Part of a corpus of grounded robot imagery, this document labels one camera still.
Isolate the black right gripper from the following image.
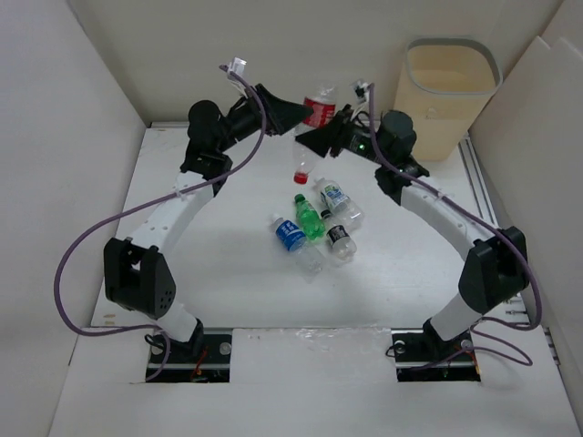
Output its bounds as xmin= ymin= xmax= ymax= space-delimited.
xmin=297 ymin=102 xmax=392 ymax=166

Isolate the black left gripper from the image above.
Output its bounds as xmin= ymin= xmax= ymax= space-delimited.
xmin=215 ymin=84 xmax=312 ymax=153

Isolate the red label clear bottle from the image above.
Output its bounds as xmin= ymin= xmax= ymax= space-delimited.
xmin=292 ymin=81 xmax=339 ymax=185

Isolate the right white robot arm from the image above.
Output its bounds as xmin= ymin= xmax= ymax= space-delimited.
xmin=296 ymin=107 xmax=529 ymax=359

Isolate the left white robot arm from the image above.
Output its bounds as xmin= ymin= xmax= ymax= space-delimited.
xmin=104 ymin=85 xmax=313 ymax=361

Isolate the cream plastic waste bin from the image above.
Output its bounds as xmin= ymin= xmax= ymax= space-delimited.
xmin=394 ymin=37 xmax=503 ymax=161

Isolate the green white label bottle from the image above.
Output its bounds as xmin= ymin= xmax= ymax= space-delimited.
xmin=315 ymin=178 xmax=364 ymax=230

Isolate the green plastic soda bottle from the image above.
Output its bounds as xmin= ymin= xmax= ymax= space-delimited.
xmin=294 ymin=194 xmax=325 ymax=240

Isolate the black label pepsi bottle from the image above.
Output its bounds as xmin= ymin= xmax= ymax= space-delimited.
xmin=320 ymin=209 xmax=357 ymax=262

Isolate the blue label water bottle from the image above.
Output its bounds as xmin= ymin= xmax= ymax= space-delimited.
xmin=271 ymin=214 xmax=324 ymax=276

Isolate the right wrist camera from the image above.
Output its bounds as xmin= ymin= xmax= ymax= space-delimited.
xmin=351 ymin=79 xmax=370 ymax=105

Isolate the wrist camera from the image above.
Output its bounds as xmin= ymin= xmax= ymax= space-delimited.
xmin=220 ymin=56 xmax=247 ymax=85
xmin=351 ymin=79 xmax=370 ymax=105

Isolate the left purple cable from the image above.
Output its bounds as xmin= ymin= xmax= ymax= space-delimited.
xmin=53 ymin=63 xmax=268 ymax=381

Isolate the purple cable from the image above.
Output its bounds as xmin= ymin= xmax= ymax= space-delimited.
xmin=363 ymin=82 xmax=544 ymax=368
xmin=53 ymin=63 xmax=268 ymax=381

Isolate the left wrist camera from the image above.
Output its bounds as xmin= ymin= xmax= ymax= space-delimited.
xmin=220 ymin=56 xmax=247 ymax=85

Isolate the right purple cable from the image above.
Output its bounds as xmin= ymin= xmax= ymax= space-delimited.
xmin=363 ymin=82 xmax=544 ymax=368

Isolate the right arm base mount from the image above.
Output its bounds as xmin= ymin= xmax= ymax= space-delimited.
xmin=385 ymin=321 xmax=481 ymax=382

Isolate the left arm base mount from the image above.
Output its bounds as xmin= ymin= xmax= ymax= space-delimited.
xmin=145 ymin=329 xmax=233 ymax=383

